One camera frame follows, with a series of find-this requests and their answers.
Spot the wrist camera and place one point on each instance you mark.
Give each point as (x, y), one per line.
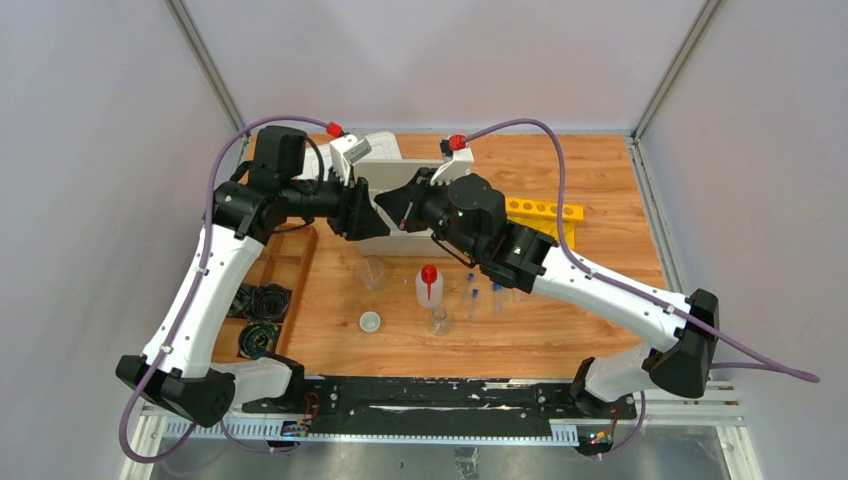
(456, 164)
(345, 151)

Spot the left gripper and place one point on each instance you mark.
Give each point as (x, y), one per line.
(353, 210)

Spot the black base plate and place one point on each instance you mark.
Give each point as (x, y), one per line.
(438, 408)

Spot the small white cup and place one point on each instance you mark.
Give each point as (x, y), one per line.
(369, 322)

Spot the white bin lid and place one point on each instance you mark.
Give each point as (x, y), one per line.
(384, 145)

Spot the blue cap tube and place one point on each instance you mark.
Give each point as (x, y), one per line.
(497, 299)
(467, 289)
(472, 302)

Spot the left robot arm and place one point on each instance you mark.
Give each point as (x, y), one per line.
(175, 371)

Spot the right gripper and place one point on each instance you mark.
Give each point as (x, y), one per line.
(396, 203)

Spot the wash bottle red cap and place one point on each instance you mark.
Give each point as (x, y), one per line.
(429, 284)

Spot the small glass jar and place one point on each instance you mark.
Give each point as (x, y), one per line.
(439, 321)

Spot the wooden organizer tray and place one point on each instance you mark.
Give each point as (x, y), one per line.
(285, 261)

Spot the clear glass beaker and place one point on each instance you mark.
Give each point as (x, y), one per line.
(371, 272)

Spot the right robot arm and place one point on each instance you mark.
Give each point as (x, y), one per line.
(468, 218)

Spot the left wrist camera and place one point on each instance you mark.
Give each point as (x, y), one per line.
(345, 151)

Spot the beige plastic bin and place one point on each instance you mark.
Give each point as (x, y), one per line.
(387, 181)

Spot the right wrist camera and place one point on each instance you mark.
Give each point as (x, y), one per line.
(456, 164)

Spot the yellow test tube rack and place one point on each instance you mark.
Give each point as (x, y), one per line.
(541, 215)

